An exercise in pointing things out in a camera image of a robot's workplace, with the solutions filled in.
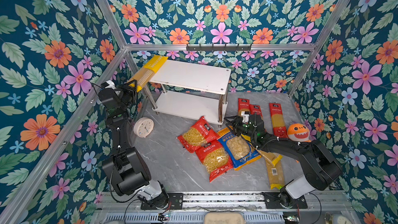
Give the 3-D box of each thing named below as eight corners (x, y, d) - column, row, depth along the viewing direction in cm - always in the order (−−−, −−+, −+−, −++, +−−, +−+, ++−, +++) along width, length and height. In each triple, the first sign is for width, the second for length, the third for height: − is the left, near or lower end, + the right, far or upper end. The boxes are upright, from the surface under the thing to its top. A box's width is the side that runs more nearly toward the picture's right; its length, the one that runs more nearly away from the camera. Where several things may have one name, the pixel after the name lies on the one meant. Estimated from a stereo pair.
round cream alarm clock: (137, 135, 99) (129, 125, 90) (151, 124, 105) (145, 113, 95) (142, 140, 97) (135, 130, 88) (156, 128, 102) (151, 118, 93)
